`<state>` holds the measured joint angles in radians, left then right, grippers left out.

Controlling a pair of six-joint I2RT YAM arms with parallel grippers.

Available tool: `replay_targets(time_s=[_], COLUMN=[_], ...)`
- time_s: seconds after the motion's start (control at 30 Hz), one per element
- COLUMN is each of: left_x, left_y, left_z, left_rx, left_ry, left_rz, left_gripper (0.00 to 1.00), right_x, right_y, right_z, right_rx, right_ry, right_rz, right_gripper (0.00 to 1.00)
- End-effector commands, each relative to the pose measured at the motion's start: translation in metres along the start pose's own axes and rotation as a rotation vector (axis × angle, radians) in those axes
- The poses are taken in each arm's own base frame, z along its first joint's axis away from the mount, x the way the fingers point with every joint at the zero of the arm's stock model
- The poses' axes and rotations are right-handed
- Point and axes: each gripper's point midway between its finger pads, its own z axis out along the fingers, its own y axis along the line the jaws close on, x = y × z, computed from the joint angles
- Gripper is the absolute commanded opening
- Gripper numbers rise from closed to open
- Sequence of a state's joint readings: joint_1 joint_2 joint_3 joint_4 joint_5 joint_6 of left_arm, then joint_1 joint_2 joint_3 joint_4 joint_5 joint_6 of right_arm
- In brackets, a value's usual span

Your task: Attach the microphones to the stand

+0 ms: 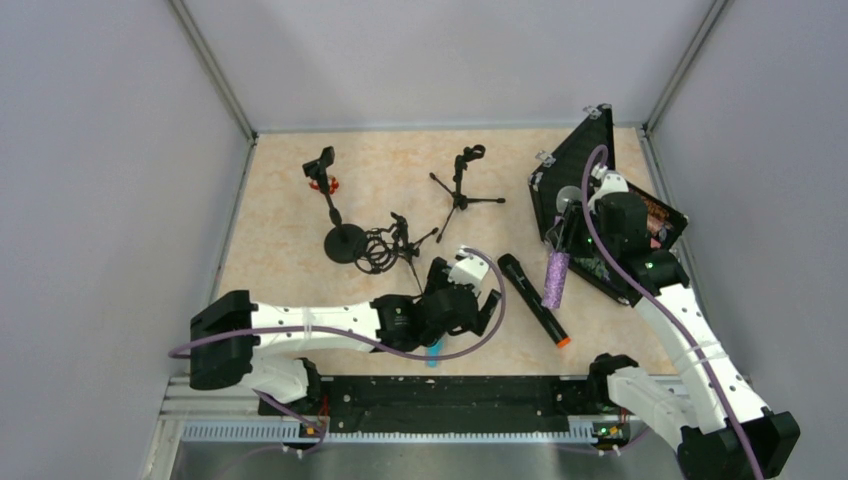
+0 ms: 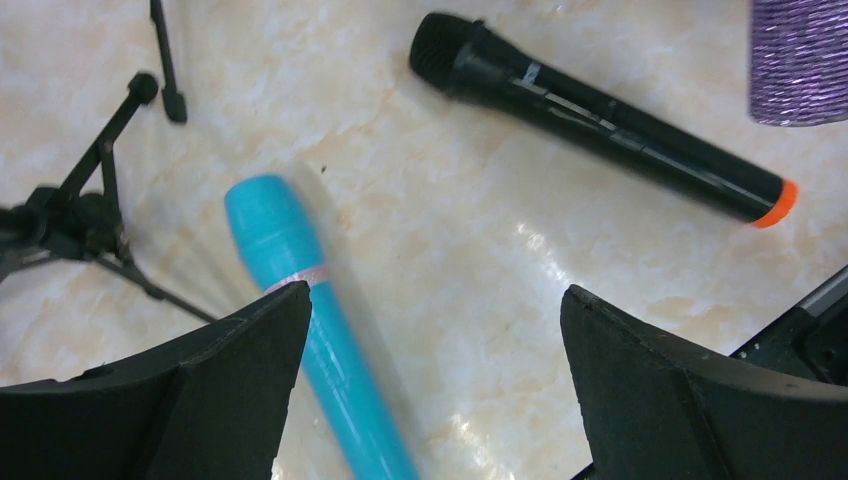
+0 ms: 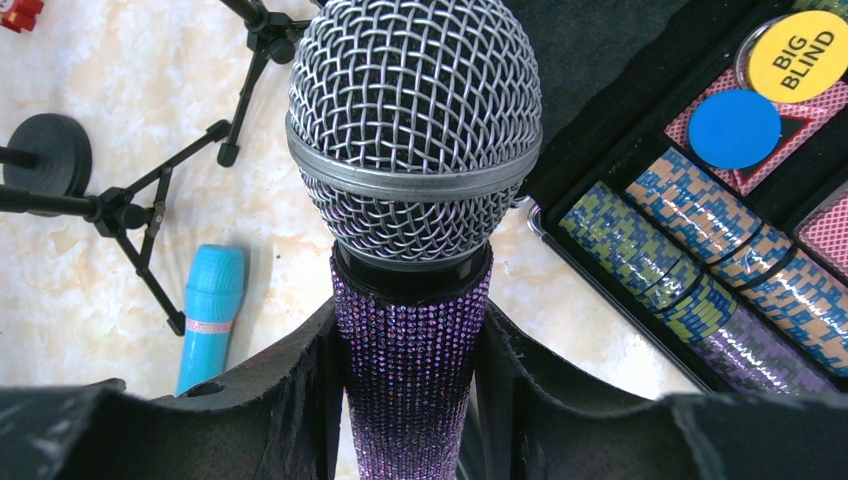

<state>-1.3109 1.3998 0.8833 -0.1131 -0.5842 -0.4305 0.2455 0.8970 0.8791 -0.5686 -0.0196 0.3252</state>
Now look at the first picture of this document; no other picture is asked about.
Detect purple glitter microphone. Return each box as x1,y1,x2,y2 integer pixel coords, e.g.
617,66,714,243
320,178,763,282
541,186,588,311

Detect teal microphone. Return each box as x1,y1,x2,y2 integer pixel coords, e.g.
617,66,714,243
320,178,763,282
426,339,444,368

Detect black microphone orange end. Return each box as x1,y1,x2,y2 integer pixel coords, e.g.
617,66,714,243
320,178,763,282
497,253,571,349

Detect shock mount tripod stand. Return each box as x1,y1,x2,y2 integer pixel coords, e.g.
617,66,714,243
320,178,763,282
354,212,439,293

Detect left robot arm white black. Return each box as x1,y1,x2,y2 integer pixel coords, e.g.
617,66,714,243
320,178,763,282
171,251,503,404

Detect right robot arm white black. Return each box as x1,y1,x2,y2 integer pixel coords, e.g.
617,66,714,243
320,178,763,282
542,186,800,479

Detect round base microphone stand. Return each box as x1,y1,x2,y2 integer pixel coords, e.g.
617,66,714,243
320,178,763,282
302,146,366,264

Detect small black tripod stand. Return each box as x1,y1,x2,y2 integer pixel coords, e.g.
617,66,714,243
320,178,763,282
429,144,506,243

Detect poker chip rolls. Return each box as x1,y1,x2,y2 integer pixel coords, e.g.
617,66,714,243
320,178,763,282
628,184,677,244

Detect black foam lined case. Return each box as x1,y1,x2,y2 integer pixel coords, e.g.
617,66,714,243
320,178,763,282
528,103,688,305

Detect red owl toy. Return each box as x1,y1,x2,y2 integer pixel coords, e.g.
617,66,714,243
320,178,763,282
309,175,340,195

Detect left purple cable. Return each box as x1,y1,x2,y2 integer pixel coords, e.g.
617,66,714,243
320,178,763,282
168,246,508,458

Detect purple cable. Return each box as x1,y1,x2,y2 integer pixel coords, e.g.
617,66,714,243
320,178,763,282
168,246,508,458
580,144,766,480

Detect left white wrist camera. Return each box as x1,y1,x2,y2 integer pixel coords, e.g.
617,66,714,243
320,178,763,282
448,249,490,289

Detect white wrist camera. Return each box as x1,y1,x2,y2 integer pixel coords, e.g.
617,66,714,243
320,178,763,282
448,249,490,289
589,167,629,202

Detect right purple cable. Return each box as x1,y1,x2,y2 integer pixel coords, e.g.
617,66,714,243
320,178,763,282
580,144,766,480

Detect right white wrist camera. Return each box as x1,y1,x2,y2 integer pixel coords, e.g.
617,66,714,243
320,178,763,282
589,167,629,202

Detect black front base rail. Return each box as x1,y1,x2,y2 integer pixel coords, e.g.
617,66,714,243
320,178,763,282
315,376,602,434

